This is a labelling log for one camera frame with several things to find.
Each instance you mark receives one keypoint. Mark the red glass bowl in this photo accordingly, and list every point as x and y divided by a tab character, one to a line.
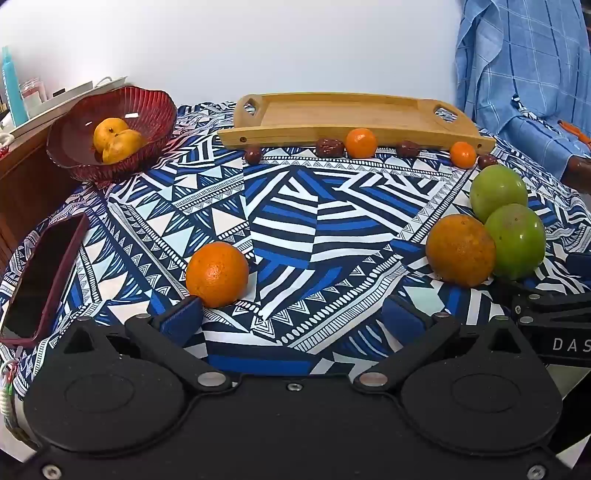
74	147

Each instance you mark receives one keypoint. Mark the glass jar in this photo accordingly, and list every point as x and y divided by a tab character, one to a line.
33	94

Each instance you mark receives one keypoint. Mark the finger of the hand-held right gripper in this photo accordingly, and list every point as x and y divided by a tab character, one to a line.
580	272
535	305

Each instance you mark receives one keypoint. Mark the bright orange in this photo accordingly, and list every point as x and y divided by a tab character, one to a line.
217	274

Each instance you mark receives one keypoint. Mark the dark brown wooden furniture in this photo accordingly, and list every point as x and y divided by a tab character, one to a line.
578	170

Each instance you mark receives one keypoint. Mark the blue checked cloth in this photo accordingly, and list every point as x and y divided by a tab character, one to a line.
521	69

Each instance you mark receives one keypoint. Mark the small tangerine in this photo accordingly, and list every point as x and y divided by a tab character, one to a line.
463	154

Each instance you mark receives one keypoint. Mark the yellow orange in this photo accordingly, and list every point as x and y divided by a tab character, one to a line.
123	146
108	130

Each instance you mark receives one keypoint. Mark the red date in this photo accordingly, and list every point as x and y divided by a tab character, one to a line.
252	154
330	147
408	148
487	161

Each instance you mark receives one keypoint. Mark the teal bottle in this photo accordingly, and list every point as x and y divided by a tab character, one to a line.
14	92

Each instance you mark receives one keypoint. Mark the small orange object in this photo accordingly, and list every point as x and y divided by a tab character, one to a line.
575	131

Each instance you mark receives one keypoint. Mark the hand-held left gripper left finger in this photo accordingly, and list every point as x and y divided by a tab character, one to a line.
182	319

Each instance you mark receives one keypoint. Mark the white power strip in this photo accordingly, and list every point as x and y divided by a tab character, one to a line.
64	99

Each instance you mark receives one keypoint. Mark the green round fruit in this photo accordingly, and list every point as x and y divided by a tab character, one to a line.
519	242
498	190

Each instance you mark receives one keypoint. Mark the dull brownish orange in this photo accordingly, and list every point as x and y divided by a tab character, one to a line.
460	249

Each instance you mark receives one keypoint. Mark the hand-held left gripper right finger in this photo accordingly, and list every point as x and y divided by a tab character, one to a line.
400	318

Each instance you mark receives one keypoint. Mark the blue white patterned tablecloth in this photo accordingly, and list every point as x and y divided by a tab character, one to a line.
295	221

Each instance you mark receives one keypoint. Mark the phone in maroon case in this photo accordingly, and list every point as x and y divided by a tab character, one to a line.
39	281

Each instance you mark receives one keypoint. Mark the large tangerine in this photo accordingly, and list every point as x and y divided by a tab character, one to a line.
361	142

